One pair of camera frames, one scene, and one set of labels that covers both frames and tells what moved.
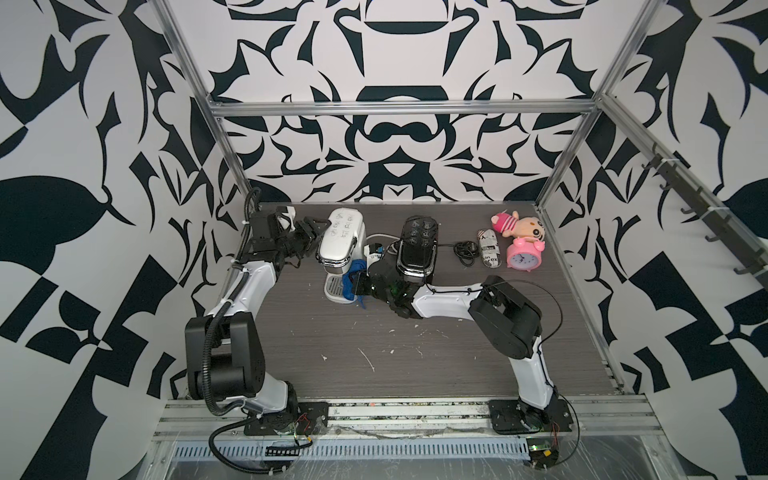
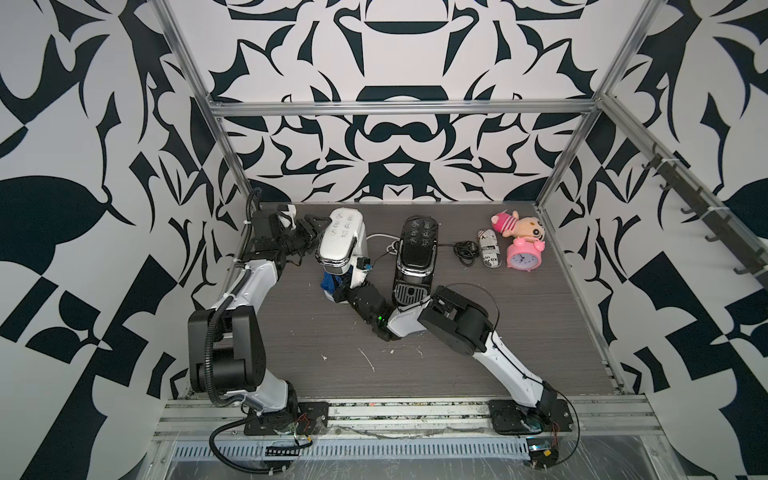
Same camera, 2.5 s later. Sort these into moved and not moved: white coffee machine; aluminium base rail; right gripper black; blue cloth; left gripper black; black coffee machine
Moved: blue cloth; right gripper black
Not moved: aluminium base rail; white coffee machine; black coffee machine; left gripper black
